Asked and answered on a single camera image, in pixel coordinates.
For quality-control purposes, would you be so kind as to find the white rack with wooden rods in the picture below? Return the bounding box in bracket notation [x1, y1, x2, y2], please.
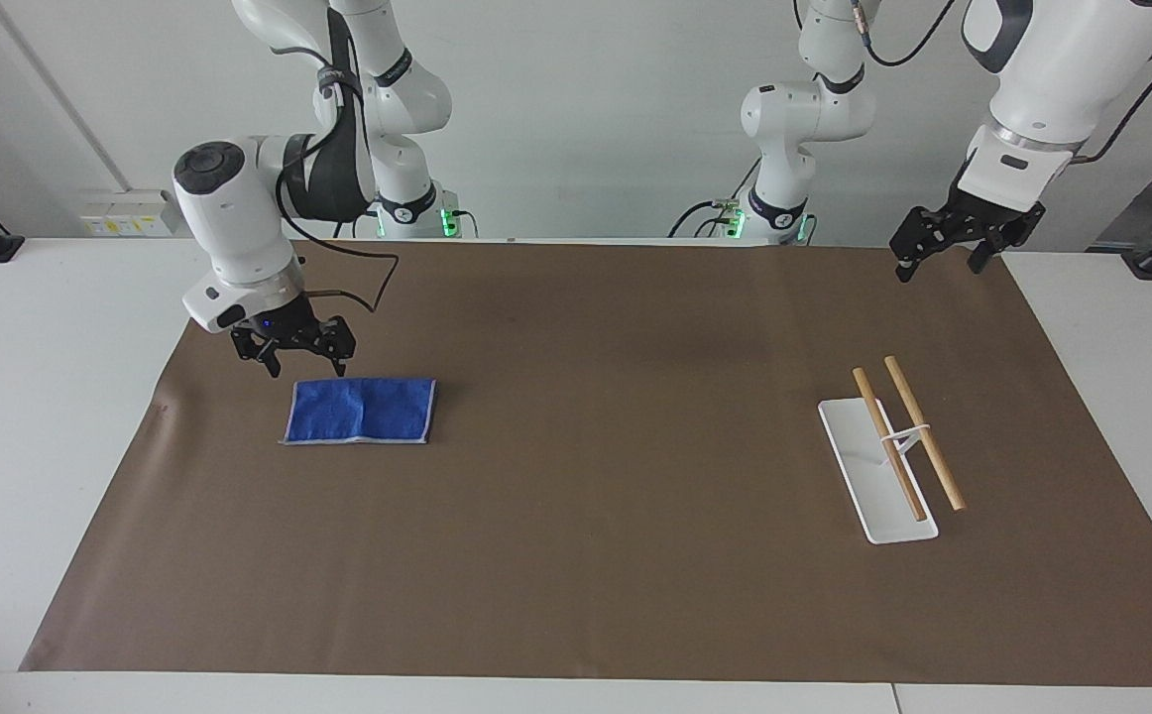
[818, 355, 968, 546]

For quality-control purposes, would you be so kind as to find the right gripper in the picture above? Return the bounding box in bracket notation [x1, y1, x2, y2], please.
[230, 290, 358, 380]

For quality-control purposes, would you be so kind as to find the blue towel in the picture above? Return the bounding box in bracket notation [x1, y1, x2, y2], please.
[282, 377, 437, 446]

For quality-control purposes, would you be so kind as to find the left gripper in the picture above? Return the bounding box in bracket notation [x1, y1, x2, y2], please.
[888, 182, 1047, 285]

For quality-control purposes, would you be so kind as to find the black cable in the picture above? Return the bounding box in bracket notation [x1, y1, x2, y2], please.
[1070, 25, 1152, 166]
[667, 196, 738, 240]
[275, 59, 402, 315]
[849, 0, 960, 69]

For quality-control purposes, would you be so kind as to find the white wall socket strip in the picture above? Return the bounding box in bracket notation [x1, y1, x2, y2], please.
[79, 189, 182, 238]

